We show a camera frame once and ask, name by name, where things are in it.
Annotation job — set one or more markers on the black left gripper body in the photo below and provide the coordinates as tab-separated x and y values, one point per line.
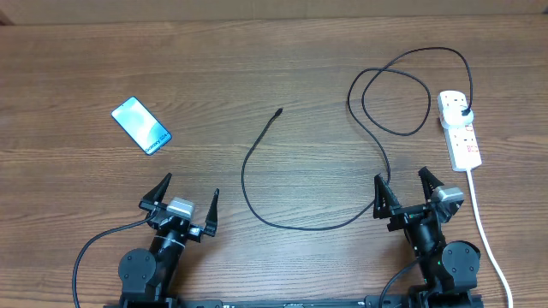
194	233

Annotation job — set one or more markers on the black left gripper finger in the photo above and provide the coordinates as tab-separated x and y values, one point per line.
211	220
156	195

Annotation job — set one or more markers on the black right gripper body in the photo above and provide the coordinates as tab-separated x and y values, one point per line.
404	216

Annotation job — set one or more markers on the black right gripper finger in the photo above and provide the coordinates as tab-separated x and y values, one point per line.
385	201
429	182

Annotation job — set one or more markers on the blue Samsung Galaxy smartphone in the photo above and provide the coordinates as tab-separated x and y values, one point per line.
141	125

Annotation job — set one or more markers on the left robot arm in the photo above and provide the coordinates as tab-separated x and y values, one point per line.
147	274

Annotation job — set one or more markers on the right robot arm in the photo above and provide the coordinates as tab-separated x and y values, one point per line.
449	270

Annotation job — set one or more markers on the white charger plug adapter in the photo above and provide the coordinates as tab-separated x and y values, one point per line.
455	117

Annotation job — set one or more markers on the white power strip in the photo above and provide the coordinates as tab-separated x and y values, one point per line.
461	142

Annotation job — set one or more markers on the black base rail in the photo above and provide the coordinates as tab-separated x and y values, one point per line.
291	303

